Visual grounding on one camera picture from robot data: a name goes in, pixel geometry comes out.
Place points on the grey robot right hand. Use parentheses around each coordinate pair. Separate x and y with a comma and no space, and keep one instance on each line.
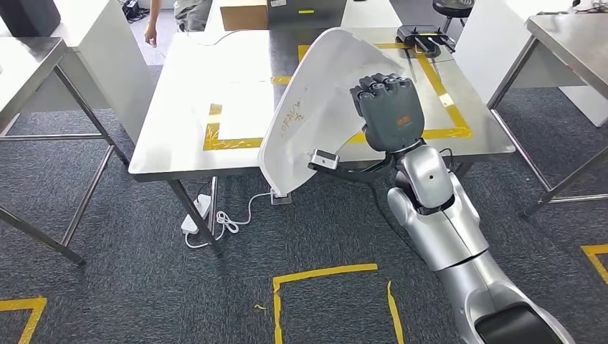
(392,114)

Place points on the white part with handwriting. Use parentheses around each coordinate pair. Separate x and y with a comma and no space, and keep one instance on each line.
(313,118)

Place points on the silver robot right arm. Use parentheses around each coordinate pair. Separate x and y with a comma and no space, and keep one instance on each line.
(442,223)

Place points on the steel workbench table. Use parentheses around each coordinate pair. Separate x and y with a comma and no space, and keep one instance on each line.
(190,95)

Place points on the thin metal rod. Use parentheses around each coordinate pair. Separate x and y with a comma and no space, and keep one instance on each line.
(411,66)

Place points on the black tool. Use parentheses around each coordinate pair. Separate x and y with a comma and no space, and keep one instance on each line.
(423,38)

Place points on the black stool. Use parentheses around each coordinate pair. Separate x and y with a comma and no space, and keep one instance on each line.
(453,8)

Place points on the black box with yellow label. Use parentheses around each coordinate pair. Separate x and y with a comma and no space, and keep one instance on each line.
(309,16)

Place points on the grey floor socket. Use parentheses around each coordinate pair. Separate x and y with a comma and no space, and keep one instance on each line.
(281,197)

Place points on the brown cardboard box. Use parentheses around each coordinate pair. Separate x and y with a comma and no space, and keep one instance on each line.
(242,16)

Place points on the white power strip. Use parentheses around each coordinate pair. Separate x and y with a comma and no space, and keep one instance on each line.
(195,213)

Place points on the person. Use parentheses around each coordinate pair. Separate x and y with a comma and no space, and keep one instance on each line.
(192,14)

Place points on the yellow tape scrap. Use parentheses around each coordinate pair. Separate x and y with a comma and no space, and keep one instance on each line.
(260,307)

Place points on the person's hand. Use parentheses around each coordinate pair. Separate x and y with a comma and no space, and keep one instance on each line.
(151,37)

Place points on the black bag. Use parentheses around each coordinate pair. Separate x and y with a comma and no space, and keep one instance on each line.
(133,9)

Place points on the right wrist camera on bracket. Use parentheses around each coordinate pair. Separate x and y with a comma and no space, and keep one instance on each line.
(324,160)

